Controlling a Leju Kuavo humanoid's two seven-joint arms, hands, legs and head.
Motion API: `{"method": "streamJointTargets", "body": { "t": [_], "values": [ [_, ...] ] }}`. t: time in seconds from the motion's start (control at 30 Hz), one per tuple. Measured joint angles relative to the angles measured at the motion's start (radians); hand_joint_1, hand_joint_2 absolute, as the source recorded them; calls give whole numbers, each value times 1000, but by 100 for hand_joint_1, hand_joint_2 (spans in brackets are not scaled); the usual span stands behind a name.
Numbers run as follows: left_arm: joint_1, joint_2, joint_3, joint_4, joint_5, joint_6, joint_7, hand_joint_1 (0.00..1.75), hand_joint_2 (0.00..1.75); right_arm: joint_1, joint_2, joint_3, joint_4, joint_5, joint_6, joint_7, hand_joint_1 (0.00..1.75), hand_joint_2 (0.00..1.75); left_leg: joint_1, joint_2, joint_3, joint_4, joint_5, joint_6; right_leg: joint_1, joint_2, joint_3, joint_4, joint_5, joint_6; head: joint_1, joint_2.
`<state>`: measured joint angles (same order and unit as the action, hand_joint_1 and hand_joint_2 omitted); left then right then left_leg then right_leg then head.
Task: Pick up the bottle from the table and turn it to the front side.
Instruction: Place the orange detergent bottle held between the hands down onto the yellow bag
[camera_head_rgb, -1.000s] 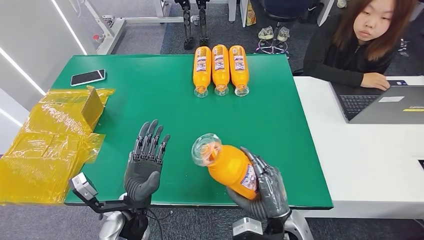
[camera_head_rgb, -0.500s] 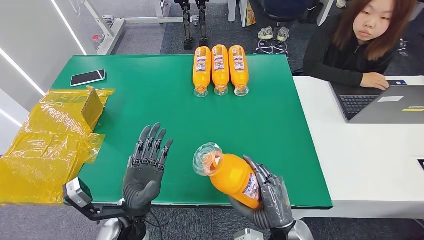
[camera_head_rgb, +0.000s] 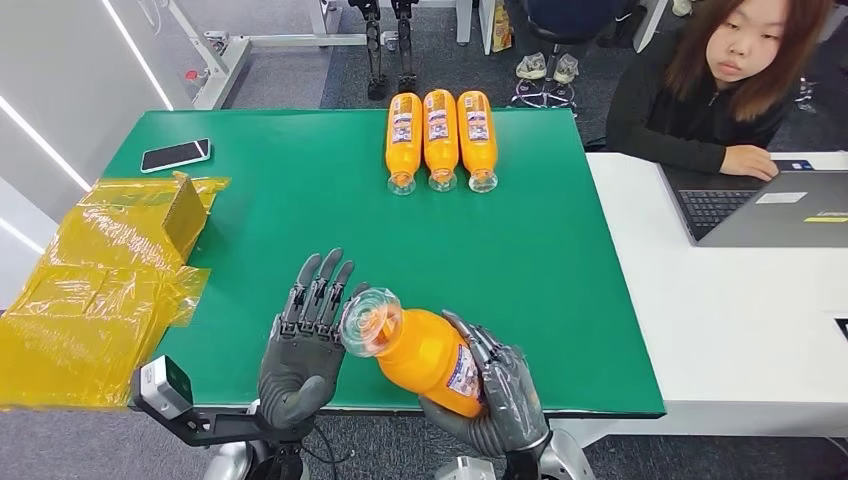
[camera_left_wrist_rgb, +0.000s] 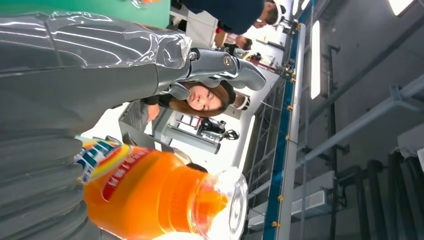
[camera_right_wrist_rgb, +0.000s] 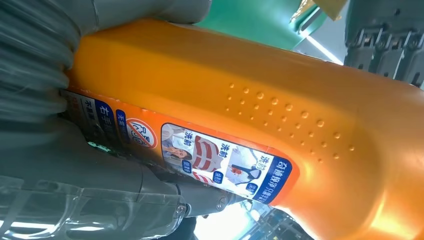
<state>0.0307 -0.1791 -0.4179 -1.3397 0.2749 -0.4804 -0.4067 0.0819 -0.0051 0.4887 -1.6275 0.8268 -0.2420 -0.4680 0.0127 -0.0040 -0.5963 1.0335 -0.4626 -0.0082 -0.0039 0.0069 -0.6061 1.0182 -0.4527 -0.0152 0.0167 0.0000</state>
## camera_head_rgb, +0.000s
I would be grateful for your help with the grey sneaker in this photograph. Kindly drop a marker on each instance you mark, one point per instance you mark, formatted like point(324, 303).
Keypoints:
point(531, 66)
point(566, 67)

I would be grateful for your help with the black smartphone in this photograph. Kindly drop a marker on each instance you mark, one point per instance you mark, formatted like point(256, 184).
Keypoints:
point(175, 156)

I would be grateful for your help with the dark office chair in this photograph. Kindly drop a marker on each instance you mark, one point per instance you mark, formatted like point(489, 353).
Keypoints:
point(566, 20)

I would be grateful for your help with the person's hand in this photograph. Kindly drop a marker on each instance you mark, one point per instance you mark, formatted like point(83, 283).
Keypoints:
point(752, 162)

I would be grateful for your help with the green table mat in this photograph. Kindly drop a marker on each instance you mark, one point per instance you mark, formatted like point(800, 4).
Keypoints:
point(331, 218)

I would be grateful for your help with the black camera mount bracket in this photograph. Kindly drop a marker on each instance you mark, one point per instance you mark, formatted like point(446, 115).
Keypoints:
point(212, 424)

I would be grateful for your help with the white metal stand frame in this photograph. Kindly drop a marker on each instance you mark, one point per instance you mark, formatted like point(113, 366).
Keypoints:
point(228, 60)

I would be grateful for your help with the orange juice bottle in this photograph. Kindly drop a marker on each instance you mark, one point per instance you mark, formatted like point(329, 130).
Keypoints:
point(478, 155)
point(417, 358)
point(403, 157)
point(440, 154)

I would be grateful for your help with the yellow film wrapped cardboard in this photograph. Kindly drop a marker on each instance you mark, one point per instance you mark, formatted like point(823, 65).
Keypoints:
point(93, 311)

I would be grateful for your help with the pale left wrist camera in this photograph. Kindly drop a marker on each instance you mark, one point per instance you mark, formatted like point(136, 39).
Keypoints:
point(159, 387)

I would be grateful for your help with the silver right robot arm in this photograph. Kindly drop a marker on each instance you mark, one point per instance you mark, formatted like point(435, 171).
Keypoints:
point(570, 460)

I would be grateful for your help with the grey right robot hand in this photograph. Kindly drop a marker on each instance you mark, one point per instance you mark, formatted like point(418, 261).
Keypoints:
point(510, 404)

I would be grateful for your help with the grey laptop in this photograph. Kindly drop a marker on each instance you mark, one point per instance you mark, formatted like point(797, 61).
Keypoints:
point(768, 222)

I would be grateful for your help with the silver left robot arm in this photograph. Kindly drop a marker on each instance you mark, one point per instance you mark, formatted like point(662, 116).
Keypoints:
point(228, 464)

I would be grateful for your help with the white desk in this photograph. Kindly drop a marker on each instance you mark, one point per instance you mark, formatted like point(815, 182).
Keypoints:
point(729, 318)

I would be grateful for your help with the yellow snack packet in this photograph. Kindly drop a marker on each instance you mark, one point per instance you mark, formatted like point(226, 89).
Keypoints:
point(502, 30)

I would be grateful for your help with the black robot leg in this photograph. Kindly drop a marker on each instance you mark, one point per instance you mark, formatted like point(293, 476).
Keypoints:
point(405, 46)
point(376, 53)

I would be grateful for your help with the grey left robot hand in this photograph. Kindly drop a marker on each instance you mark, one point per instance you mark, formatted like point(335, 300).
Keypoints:
point(298, 371)

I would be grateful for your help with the chrome chair base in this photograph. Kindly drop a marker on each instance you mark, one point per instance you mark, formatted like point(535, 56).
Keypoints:
point(806, 93)

